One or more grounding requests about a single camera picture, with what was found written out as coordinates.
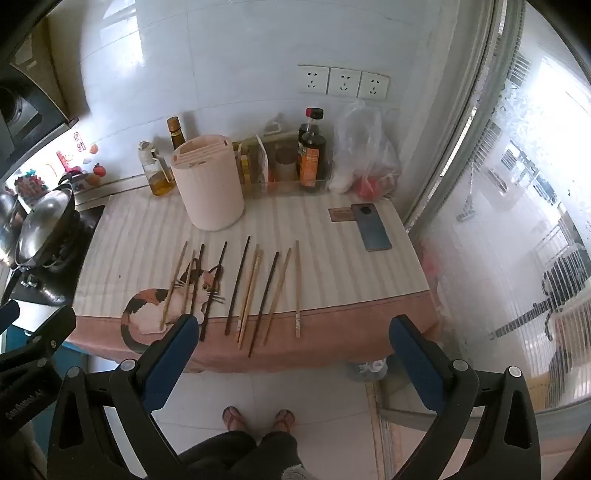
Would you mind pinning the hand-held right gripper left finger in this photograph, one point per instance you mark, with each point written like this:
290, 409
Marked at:
168, 364

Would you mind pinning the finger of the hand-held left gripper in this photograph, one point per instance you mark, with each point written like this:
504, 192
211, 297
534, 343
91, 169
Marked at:
9, 314
53, 327

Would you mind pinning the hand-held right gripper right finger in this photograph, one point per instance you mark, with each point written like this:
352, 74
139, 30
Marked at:
415, 364

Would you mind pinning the set of wooden chopsticks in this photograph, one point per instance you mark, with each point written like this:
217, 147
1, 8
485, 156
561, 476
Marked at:
238, 286

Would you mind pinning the cream plastic utensil holder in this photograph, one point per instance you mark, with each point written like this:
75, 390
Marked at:
207, 194

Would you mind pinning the person's right forearm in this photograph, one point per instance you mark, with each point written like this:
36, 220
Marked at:
292, 474

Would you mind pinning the teal cabinet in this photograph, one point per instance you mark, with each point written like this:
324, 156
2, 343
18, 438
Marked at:
9, 339

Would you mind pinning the clear plastic bottle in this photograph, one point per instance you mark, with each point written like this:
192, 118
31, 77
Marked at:
369, 368

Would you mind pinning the black wok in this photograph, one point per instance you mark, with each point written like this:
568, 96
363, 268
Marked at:
60, 258

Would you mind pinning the person's left foot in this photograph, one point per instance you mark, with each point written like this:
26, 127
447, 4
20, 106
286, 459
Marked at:
232, 419

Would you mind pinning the person's foot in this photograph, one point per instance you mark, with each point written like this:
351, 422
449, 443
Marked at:
283, 421
232, 419

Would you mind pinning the steel wok lid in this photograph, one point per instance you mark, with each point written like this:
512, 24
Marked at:
44, 226

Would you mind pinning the steel steamer pot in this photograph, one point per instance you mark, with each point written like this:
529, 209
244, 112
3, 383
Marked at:
7, 210

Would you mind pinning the black cooktop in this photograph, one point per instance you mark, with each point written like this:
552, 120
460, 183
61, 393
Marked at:
90, 226

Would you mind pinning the person's dark trousers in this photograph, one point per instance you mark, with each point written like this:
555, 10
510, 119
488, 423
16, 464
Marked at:
240, 457

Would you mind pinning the person's right foot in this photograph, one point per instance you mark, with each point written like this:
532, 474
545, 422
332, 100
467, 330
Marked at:
283, 421

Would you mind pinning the dark smartphone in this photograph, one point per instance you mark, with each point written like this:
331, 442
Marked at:
371, 228

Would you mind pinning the brown card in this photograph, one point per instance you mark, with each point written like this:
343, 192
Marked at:
340, 215

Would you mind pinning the glass oil dispenser bottle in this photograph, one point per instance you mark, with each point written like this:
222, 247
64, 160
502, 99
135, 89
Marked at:
157, 177

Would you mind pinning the red tomato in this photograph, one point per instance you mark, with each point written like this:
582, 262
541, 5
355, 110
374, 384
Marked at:
371, 187

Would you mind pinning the striped cat tablecloth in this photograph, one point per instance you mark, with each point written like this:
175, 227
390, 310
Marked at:
300, 221

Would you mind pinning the black range hood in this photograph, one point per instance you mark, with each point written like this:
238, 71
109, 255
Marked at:
23, 115

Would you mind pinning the frosted glass sliding door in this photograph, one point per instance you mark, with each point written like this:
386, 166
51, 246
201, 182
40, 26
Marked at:
508, 184

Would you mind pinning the stack of yellow blocks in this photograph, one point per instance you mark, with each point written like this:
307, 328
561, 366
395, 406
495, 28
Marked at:
244, 164

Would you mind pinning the white seasoning packet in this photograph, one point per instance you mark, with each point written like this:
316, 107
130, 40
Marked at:
262, 159

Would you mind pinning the dark bottle tan cap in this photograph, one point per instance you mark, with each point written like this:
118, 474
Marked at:
175, 134

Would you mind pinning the clear plastic bag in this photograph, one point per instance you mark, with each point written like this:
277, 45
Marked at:
364, 138

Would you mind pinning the brown lid jar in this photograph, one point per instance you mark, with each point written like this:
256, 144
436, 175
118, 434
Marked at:
286, 164

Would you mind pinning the range hood chimney cover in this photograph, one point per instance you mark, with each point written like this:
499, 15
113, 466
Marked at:
46, 55

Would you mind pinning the red cap sauce bottle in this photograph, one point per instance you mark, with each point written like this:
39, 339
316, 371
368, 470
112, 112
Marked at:
319, 114

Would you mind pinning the colourful wall stickers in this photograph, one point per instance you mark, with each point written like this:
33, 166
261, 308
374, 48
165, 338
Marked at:
64, 161

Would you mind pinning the red stamp wall sticker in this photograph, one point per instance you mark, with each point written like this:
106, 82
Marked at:
80, 141

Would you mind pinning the white wall socket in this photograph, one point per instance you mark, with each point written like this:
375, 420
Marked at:
313, 80
374, 86
344, 83

